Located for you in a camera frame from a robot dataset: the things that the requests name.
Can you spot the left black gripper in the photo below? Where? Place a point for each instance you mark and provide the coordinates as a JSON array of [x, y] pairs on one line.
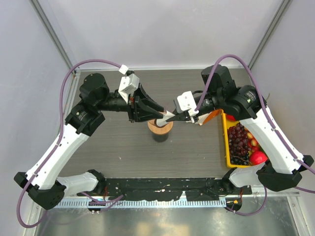
[[138, 111]]

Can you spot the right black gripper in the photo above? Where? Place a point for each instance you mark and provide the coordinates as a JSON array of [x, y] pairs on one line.
[[184, 116]]

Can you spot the white paper sheet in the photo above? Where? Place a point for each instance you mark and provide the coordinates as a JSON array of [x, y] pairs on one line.
[[160, 122]]

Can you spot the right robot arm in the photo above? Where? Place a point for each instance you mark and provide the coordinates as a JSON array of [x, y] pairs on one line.
[[282, 170]]

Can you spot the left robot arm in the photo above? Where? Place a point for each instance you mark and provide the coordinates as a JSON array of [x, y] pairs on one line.
[[42, 182]]

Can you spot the yellow plastic tray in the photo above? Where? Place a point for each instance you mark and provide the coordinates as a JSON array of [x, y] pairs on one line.
[[226, 125]]

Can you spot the red apple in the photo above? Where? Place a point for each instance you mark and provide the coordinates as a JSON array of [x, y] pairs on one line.
[[230, 117]]

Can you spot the dark red grape bunch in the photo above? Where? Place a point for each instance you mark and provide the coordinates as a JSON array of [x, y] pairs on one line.
[[239, 149]]

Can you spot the small red cherries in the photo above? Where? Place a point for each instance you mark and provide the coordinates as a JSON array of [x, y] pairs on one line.
[[252, 142]]

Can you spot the red pepper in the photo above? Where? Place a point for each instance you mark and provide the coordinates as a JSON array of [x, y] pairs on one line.
[[257, 157]]

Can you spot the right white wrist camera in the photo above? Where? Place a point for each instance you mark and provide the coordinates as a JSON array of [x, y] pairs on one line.
[[186, 102]]

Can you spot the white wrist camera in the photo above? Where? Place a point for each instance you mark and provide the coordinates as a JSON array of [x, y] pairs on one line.
[[128, 85], [186, 102]]

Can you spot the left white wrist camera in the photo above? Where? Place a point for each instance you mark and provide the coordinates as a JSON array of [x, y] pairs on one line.
[[128, 85]]

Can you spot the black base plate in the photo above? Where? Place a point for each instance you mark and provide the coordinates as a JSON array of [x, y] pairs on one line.
[[168, 189]]

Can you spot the white slotted cable duct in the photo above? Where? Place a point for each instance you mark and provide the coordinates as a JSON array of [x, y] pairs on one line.
[[180, 203]]

